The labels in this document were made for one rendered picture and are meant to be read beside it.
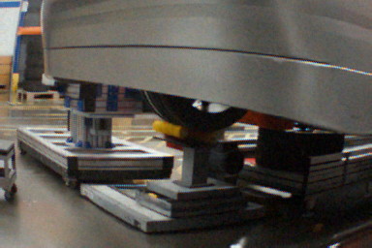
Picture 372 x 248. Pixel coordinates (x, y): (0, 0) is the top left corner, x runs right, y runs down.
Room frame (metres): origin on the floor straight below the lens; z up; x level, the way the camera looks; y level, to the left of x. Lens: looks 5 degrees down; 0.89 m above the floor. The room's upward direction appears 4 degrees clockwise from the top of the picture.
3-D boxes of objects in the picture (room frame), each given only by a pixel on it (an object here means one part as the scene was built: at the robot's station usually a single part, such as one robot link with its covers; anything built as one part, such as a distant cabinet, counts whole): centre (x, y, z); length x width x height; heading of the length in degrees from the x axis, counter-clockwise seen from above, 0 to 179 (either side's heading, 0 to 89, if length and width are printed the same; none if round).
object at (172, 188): (3.24, -0.07, 0.32); 0.40 x 0.30 x 0.28; 124
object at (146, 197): (3.24, -0.06, 0.13); 0.50 x 0.36 x 0.10; 124
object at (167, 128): (3.24, 0.07, 0.51); 0.29 x 0.06 x 0.06; 34
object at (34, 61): (10.73, 2.59, 0.55); 1.40 x 0.80 x 1.09; 129
